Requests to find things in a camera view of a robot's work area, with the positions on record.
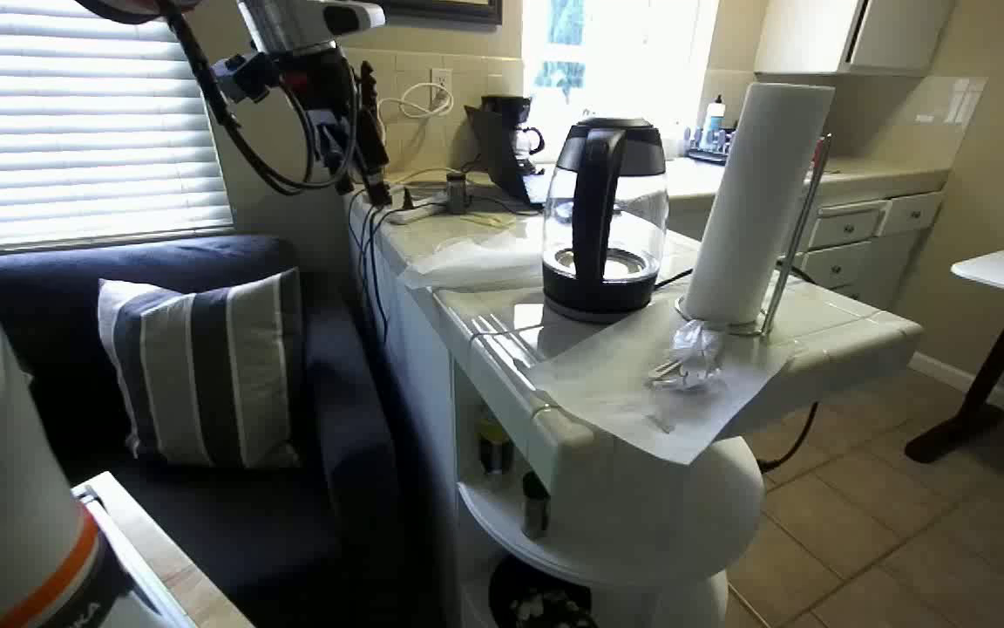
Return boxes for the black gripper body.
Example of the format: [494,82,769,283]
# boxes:
[282,50,360,184]

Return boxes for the glass electric kettle black lid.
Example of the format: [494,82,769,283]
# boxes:
[540,120,668,322]

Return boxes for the black coffee maker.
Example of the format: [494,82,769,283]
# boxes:
[466,95,544,207]

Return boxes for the striped throw pillow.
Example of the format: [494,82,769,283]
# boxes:
[99,270,302,471]

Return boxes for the white window blinds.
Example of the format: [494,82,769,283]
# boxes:
[0,0,229,252]

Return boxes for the blue soap bottle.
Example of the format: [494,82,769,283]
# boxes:
[698,95,726,153]

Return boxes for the white paper sheet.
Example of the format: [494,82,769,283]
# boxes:
[531,299,791,466]

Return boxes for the navy blue sofa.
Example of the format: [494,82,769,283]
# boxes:
[0,235,420,628]

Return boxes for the crumpled clear plastic wrap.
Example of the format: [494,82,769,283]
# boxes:
[649,322,726,391]

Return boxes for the white paper towel roll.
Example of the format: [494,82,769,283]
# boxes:
[683,82,832,329]

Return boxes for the metal paper towel holder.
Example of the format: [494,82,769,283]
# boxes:
[680,134,830,334]

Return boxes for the white upper cabinet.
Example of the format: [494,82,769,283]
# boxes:
[752,0,955,77]

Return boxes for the white drawer cabinet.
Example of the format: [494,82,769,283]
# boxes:
[797,193,941,309]

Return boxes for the white side table black leg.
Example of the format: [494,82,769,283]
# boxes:
[903,241,1004,467]

